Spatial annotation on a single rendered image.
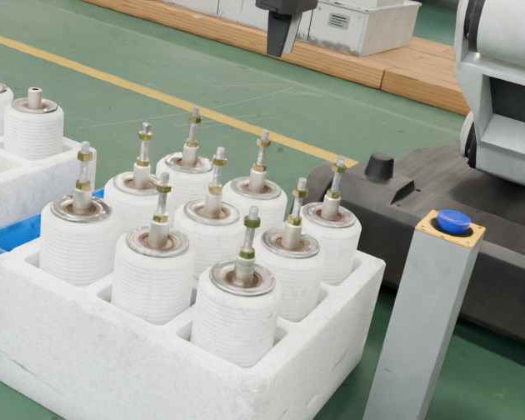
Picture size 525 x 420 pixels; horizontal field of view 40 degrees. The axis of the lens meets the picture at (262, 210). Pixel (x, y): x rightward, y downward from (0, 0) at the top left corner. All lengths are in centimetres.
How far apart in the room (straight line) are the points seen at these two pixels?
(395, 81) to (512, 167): 145
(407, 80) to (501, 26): 168
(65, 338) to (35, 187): 38
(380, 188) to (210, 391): 59
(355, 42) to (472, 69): 175
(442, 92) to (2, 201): 190
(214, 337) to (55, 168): 54
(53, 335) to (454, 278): 49
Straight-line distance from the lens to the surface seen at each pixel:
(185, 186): 108
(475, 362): 127
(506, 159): 140
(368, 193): 128
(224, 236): 93
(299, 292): 90
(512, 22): 113
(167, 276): 85
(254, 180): 104
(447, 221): 89
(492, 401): 120
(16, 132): 128
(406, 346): 96
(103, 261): 93
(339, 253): 100
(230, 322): 80
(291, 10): 93
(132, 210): 99
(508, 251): 122
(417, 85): 279
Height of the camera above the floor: 66
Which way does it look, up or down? 24 degrees down
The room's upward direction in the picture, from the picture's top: 10 degrees clockwise
